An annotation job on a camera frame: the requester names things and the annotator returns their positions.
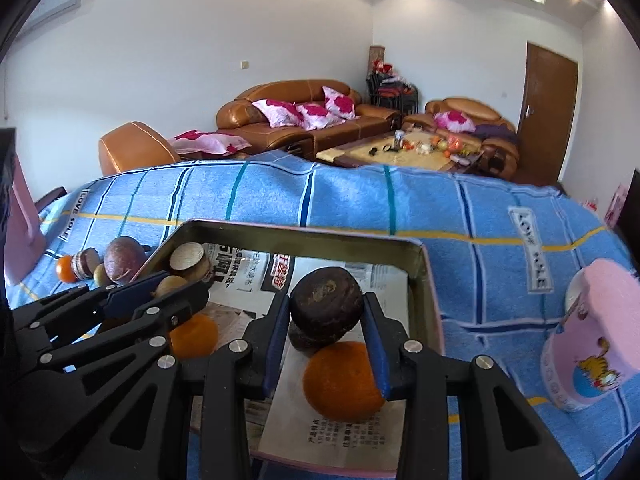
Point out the small orange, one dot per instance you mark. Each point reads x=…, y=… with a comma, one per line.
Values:
x=64, y=270

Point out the newspaper box liner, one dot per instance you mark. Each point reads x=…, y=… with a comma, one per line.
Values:
x=330, y=435

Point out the pink tin box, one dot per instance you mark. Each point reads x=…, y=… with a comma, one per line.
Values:
x=300, y=237

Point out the dark brown round fruit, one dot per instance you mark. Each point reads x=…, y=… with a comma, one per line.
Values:
x=325, y=302
x=302, y=341

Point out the purple passion fruit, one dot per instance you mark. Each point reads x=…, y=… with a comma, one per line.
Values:
x=125, y=257

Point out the metal can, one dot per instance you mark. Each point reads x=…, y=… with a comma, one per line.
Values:
x=399, y=140

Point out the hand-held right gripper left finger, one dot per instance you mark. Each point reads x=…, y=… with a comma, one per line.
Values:
x=272, y=345

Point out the purple blanket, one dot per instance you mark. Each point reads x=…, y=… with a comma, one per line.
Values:
x=495, y=132

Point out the pink gift bag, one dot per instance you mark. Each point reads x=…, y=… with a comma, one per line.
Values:
x=616, y=205

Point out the dark wooden furniture edge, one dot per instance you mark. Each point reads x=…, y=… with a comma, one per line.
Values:
x=50, y=196

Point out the stack of dark chairs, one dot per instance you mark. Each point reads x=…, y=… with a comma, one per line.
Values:
x=390, y=92

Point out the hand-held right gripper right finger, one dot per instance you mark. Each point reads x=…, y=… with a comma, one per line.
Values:
x=379, y=345

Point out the red plush toy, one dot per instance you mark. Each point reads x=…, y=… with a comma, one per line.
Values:
x=384, y=66

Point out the wooden coffee table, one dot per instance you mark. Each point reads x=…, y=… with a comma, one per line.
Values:
x=400, y=160

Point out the black television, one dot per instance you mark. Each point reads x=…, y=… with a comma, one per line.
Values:
x=631, y=210

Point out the brown wooden door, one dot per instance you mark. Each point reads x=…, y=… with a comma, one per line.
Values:
x=547, y=110

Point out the pink floral pillow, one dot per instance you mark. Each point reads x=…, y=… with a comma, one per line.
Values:
x=316, y=116
x=455, y=121
x=277, y=112
x=340, y=102
x=210, y=142

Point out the brown leather armchair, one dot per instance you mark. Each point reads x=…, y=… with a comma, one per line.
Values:
x=470, y=107

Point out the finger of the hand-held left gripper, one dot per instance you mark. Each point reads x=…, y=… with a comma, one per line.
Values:
x=175, y=307
x=135, y=295

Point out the pile of snacks and oranges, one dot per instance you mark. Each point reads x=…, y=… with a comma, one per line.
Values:
x=452, y=145

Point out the white air conditioner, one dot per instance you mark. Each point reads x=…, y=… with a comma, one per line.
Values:
x=55, y=10

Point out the tall patterned floor vase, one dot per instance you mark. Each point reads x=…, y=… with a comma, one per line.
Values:
x=376, y=55

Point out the brown leather sofa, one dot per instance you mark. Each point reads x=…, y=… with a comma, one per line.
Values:
x=235, y=115

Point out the pink electric kettle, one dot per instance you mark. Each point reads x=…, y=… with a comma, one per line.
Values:
x=27, y=220

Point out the pink cartoon cup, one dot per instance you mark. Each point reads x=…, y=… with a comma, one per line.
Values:
x=585, y=360

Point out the rounded brown leather seat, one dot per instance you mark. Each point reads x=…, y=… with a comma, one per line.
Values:
x=135, y=150

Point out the blue plaid blanket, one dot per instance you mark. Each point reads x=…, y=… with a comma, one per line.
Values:
x=350, y=200

